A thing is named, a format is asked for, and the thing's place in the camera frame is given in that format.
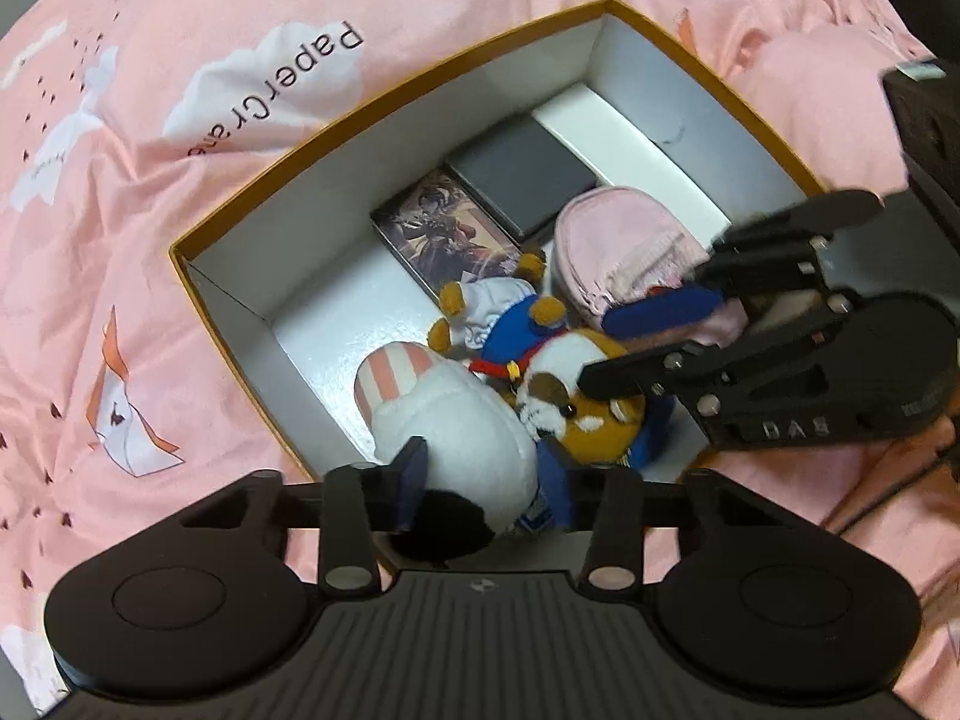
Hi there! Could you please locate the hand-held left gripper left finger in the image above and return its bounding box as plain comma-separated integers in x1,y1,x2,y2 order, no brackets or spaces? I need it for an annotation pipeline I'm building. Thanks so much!
178,435,431,598

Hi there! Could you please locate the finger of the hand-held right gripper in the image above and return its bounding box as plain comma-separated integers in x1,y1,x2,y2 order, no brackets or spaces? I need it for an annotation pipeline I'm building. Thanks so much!
688,190,887,302
580,330,833,421

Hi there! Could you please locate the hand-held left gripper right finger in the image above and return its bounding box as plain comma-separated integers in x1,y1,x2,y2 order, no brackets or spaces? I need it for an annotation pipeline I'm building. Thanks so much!
535,439,782,595

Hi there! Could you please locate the white plush toy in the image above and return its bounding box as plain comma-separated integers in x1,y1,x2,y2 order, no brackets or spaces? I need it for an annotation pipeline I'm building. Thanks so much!
352,341,542,565

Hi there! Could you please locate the brown plush toy blue outfit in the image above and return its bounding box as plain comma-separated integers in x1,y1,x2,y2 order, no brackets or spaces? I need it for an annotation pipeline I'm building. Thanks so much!
427,251,725,482

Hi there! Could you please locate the pink pouch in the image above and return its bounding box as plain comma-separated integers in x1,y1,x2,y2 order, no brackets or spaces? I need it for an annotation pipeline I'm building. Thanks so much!
551,186,751,350

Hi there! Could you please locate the dark grey box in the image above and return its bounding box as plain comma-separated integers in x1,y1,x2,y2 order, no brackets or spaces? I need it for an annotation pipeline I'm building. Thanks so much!
446,116,601,245

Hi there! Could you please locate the white cardboard box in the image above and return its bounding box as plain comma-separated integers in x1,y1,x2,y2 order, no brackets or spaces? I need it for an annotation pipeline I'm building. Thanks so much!
169,0,827,541

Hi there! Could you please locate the printed picture card box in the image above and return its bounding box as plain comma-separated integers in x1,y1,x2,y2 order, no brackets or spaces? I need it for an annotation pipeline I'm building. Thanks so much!
371,171,527,302

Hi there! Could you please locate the white flat box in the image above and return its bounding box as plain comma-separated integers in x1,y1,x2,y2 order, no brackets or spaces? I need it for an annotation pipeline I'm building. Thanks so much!
532,82,733,230

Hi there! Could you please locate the pink printed blanket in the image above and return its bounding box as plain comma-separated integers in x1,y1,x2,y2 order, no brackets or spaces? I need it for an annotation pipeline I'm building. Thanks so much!
0,0,960,720

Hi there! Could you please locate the black cable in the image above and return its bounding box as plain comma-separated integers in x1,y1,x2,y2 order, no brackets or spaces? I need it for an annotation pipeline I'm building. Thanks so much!
821,456,960,535

